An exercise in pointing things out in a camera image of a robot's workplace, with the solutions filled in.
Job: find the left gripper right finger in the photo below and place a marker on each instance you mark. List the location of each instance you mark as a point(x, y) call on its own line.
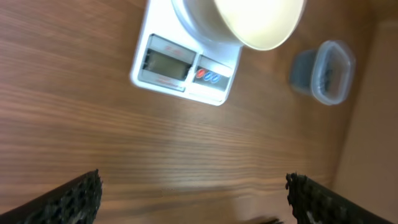
point(314, 203)

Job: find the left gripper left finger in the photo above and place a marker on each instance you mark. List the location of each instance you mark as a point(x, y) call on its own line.
point(77, 201)

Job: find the white digital kitchen scale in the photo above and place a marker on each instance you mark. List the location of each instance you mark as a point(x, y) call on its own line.
point(175, 56)

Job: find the white bowl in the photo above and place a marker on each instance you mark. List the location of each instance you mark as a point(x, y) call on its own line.
point(257, 24)

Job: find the clear plastic container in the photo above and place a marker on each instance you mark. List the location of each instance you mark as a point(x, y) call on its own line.
point(325, 73)

